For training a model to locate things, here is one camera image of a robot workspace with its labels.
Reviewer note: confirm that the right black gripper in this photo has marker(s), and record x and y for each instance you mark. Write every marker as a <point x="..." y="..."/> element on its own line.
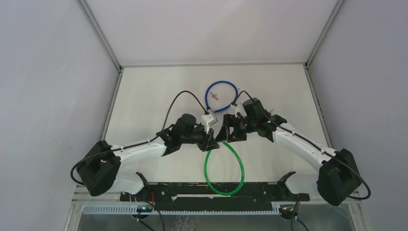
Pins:
<point x="231" y="120"/>

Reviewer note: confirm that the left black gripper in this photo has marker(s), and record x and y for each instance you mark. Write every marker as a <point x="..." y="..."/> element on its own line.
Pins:
<point x="209" y="143"/>

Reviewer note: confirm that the blue cable lock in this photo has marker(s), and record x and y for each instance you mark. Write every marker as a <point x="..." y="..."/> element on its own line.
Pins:
<point x="226" y="92"/>

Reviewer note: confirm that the silver keys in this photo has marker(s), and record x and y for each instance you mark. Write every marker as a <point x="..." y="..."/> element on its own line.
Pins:
<point x="214" y="96"/>

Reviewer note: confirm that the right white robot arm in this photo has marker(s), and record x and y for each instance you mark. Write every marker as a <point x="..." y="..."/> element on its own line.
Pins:
<point x="336" y="174"/>

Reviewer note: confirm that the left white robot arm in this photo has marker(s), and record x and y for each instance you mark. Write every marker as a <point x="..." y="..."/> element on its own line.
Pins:
<point x="103" y="169"/>

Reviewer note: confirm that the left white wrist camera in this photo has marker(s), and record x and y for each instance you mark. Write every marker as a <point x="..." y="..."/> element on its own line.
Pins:
<point x="207" y="121"/>

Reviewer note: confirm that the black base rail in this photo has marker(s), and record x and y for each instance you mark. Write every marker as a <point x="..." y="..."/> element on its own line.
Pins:
<point x="198" y="195"/>

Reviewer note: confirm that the white slotted cable duct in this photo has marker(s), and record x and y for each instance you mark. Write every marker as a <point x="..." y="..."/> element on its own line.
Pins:
<point x="106" y="209"/>

